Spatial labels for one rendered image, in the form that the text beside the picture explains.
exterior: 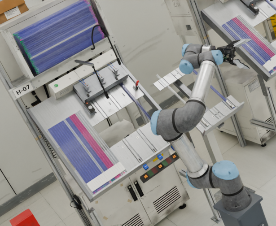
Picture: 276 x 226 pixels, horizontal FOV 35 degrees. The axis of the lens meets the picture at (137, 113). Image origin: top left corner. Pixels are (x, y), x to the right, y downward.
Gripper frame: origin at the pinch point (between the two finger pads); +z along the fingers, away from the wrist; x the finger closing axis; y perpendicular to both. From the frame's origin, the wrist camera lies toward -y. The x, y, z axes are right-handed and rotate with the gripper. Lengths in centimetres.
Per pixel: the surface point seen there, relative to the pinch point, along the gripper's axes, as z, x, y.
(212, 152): -30, -80, -45
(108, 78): -93, -26, -18
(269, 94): 1, -45, -76
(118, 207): -82, -112, -4
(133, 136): -69, -57, -3
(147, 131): -62, -55, -9
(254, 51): -13, -17, -86
